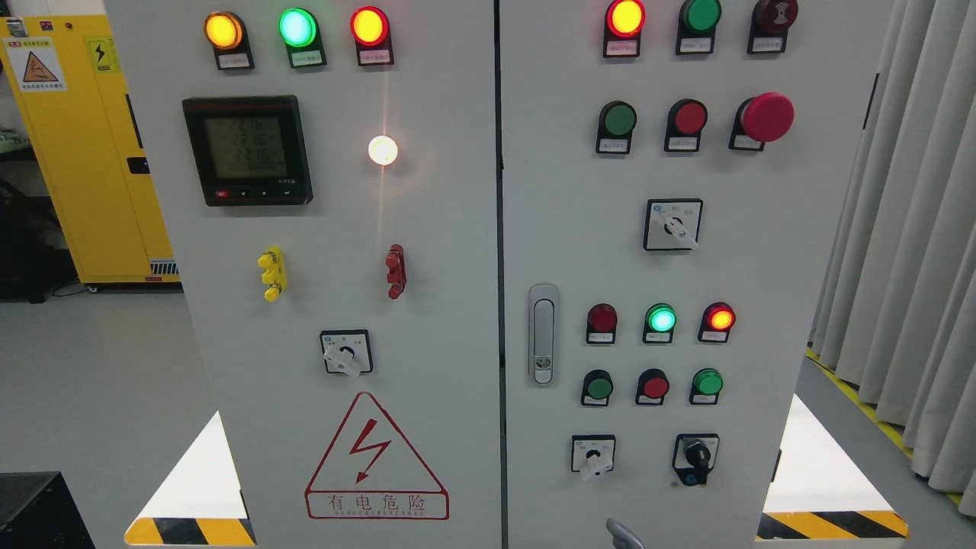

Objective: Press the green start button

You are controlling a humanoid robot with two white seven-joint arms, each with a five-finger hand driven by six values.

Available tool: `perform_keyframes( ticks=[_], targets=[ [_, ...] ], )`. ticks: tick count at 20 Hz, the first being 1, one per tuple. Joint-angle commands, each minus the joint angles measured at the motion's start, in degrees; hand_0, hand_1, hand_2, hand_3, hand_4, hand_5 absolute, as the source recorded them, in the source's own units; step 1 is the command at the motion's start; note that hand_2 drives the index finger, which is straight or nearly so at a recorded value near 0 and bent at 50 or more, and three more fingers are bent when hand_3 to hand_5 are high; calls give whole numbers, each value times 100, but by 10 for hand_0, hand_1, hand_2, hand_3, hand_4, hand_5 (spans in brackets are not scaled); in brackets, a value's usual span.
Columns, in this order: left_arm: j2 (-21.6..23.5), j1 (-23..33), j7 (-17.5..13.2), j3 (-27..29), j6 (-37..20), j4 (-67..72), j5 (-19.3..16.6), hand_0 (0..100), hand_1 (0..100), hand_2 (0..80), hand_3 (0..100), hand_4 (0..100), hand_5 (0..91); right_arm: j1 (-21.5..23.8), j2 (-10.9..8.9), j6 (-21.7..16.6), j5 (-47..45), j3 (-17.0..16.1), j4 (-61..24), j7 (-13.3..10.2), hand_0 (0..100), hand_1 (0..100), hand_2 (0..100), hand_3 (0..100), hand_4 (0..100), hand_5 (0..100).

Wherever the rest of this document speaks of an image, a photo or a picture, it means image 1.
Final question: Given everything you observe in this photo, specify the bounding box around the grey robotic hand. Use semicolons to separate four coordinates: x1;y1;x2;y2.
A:
605;518;645;549

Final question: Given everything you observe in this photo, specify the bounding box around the lower green start button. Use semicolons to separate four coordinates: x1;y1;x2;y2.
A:
581;369;614;407

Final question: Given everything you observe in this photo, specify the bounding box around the lower red stop button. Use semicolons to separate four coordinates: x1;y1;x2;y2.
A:
634;368;670;406

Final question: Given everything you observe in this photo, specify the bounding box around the lower right green button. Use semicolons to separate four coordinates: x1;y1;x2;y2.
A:
688;368;724;406

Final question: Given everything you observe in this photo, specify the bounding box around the upper green push button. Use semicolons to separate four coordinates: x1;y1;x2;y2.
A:
595;100;637;154

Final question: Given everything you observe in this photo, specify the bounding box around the upper red push button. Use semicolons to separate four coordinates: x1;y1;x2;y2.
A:
663;98;708;153

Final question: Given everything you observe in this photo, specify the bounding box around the red mushroom emergency stop button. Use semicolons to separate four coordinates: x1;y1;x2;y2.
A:
728;91;795;152

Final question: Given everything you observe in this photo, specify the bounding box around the lower left red indicator lamp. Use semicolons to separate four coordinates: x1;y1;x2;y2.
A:
586;303;619;345

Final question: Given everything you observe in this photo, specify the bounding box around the red indicator lamp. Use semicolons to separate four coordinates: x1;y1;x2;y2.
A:
586;303;619;345
351;5;394;66
697;302;737;343
602;0;647;59

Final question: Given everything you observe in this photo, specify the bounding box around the lower green indicator lamp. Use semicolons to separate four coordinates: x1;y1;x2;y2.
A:
644;303;677;345

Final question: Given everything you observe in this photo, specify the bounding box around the green indicator lamp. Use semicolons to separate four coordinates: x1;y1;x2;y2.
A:
644;303;677;345
674;0;722;56
278;8;327;69

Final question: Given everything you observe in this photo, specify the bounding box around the lower right red indicator lamp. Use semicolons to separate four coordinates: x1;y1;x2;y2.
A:
697;302;737;343

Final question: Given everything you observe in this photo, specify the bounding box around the red high voltage warning sticker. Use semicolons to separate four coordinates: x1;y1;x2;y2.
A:
304;390;450;521

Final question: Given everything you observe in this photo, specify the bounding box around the grey electrical control cabinet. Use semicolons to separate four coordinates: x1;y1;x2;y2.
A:
105;1;895;548

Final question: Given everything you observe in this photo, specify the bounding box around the grey curtain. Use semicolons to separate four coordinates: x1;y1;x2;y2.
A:
810;1;975;517

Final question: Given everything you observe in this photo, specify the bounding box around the red terminal connector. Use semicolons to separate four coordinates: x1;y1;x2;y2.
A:
384;244;407;300

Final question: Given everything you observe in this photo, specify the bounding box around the yellow terminal connector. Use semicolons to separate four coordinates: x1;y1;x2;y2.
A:
257;246;288;302

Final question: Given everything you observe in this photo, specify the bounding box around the white glowing indicator lamp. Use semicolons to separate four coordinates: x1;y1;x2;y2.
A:
368;135;400;167

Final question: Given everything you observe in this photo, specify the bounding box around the red indicator lamp top right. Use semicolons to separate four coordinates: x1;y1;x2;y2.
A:
602;0;647;59

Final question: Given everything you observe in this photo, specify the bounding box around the green indicator lamp top right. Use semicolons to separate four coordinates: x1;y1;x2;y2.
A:
674;0;722;56

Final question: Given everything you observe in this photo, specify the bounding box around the dark red buzzer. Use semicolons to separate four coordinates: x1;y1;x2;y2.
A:
746;0;798;55

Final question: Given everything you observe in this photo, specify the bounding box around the black digital power meter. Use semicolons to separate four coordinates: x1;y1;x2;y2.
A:
181;95;313;207

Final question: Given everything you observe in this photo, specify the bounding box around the red indicator lamp top left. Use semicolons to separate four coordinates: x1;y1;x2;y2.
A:
351;5;394;66

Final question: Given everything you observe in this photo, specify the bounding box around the black box lower left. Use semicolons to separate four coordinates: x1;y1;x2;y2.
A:
1;471;95;548

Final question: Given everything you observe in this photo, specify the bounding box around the green indicator lamp top left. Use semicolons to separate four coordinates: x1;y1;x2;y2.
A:
278;8;327;69

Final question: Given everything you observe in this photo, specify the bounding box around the amber indicator lamp top left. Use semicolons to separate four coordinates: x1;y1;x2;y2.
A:
204;11;255;72

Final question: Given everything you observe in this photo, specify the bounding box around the black furniture far left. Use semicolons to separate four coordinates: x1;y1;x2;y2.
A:
1;178;77;303

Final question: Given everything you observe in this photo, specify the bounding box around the yellow safety storage cabinet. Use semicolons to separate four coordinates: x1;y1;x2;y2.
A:
2;14;180;286

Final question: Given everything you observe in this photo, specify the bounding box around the lower white selector switch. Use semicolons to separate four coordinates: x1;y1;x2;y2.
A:
570;435;616;482

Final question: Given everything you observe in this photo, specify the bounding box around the black knob selector switch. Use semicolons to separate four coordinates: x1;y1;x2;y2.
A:
672;433;721;486

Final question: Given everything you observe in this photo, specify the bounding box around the silver cabinet door handle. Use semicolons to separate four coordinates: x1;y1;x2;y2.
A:
528;284;559;386

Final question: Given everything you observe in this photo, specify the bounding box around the upper right selector switch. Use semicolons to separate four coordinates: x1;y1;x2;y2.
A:
644;198;704;252

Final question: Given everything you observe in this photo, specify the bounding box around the left door selector switch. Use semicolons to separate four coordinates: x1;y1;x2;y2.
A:
319;328;375;376

